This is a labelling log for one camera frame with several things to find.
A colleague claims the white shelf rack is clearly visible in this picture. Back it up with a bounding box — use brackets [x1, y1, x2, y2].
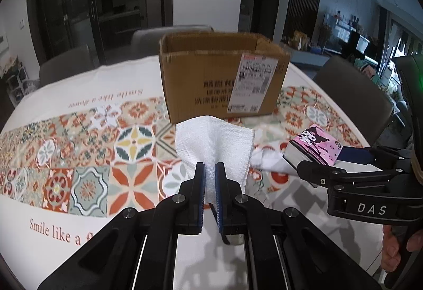
[3, 61, 39, 107]

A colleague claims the pink cartoon tissue pack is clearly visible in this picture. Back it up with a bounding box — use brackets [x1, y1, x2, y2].
[283, 124, 343, 169]

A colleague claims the person's right hand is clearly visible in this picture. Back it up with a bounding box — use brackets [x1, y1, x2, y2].
[381, 225, 422, 272]

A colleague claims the brown cardboard box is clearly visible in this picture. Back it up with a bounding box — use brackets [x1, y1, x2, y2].
[159, 31, 290, 124]

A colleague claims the grey chair far left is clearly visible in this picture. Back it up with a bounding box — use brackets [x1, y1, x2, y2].
[39, 45, 95, 88]

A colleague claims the grey chair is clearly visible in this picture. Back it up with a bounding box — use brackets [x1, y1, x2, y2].
[131, 25, 214, 59]
[39, 45, 95, 88]
[313, 56, 393, 145]

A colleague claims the grey chair right side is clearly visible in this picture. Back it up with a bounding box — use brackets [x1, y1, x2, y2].
[313, 56, 393, 145]

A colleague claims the white towel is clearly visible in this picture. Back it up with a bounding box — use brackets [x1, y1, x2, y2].
[176, 115, 255, 205]

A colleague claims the patterned tile tablecloth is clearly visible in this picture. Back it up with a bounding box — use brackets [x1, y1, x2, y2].
[1, 57, 382, 289]

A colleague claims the grey chair far middle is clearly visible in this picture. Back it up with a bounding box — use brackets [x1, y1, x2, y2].
[131, 25, 214, 59]

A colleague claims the white microfibre cloth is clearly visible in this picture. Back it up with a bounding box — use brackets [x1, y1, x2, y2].
[250, 141, 297, 176]

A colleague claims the white low tv cabinet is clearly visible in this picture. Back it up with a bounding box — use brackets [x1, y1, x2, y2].
[279, 42, 329, 70]

